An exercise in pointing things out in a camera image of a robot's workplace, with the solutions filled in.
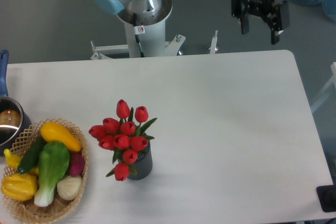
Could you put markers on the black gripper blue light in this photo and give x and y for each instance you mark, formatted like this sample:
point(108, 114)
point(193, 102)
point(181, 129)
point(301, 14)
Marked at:
point(269, 11)

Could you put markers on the red tulip bouquet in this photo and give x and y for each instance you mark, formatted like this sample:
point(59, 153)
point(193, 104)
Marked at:
point(127, 131)

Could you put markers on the dark grey ribbed vase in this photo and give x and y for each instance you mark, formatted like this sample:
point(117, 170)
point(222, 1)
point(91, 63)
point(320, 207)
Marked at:
point(133, 165)

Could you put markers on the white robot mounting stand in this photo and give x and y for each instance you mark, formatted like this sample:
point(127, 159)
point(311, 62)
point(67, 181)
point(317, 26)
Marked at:
point(142, 41)

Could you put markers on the black device at table edge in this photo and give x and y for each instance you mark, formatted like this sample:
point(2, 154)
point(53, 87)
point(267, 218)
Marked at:
point(326, 195)

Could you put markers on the purple red radish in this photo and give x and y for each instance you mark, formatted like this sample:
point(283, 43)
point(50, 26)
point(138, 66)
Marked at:
point(77, 164)

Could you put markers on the yellow squash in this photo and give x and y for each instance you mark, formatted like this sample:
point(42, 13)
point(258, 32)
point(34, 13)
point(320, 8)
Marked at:
point(52, 131)

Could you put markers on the green bok choy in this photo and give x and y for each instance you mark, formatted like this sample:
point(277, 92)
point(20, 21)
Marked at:
point(53, 164)

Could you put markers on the white garlic bulb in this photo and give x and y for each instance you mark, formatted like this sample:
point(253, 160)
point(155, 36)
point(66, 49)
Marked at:
point(69, 187)

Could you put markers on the dark green cucumber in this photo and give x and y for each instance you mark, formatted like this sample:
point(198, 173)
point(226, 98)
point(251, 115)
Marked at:
point(31, 156)

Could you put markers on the small yellow gourd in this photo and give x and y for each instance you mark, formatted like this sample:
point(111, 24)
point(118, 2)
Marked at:
point(14, 160)

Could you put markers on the yellow bell pepper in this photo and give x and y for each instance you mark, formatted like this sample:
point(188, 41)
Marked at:
point(19, 187)

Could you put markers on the woven wicker basket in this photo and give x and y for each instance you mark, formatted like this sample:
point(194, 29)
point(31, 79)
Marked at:
point(27, 211)

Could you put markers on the white frame at right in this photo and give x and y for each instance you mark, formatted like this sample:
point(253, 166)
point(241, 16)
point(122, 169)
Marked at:
point(324, 92)

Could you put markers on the blue handled saucepan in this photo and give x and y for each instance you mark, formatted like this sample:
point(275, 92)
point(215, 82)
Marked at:
point(13, 118)

